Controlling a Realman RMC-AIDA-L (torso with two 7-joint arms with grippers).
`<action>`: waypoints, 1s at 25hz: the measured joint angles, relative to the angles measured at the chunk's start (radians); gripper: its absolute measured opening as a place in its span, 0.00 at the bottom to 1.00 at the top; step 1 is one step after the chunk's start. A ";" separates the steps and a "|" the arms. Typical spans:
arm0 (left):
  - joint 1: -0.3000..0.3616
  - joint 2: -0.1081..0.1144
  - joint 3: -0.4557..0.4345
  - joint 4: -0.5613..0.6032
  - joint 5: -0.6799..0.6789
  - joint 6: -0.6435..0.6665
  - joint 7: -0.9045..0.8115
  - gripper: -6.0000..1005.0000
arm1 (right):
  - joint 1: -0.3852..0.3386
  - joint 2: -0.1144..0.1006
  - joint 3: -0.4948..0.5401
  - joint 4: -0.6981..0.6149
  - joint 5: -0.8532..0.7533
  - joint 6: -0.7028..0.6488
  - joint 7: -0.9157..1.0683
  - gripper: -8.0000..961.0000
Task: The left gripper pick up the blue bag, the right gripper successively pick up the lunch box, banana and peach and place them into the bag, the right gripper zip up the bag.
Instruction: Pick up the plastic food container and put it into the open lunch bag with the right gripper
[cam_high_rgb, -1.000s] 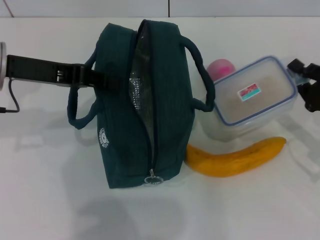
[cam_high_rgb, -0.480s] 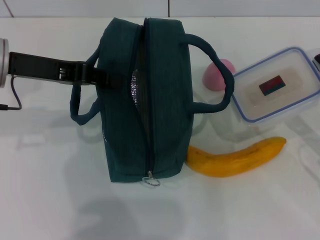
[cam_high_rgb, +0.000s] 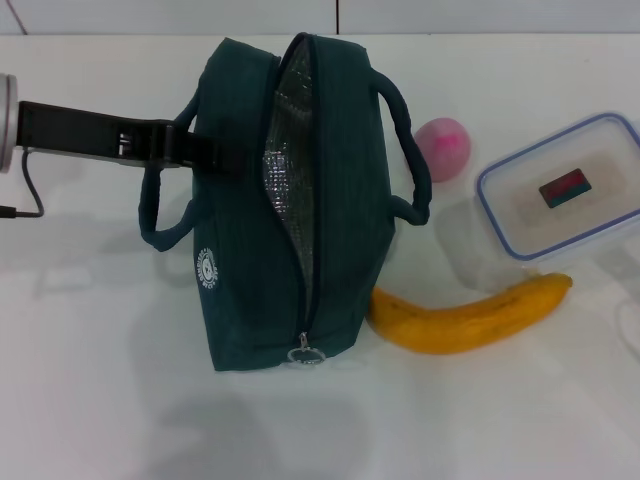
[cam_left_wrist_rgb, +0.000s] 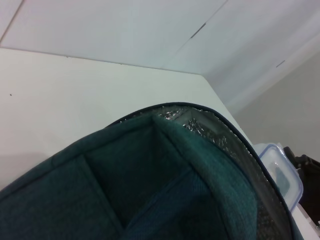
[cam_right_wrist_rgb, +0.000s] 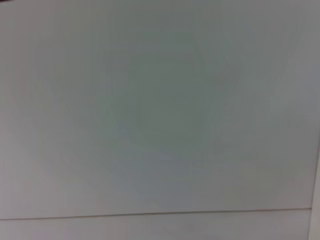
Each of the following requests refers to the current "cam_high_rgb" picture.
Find dark teal insulated lunch bag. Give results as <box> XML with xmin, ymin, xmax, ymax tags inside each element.
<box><xmin>138</xmin><ymin>32</ymin><xmax>432</xmax><ymax>372</ymax></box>

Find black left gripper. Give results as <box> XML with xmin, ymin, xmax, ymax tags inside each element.
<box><xmin>17</xmin><ymin>99</ymin><xmax>247</xmax><ymax>175</ymax></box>

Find pink peach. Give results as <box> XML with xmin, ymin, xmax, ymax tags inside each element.
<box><xmin>414</xmin><ymin>117</ymin><xmax>472</xmax><ymax>184</ymax></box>

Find yellow banana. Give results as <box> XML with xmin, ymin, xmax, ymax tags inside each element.
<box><xmin>368</xmin><ymin>272</ymin><xmax>574</xmax><ymax>355</ymax></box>

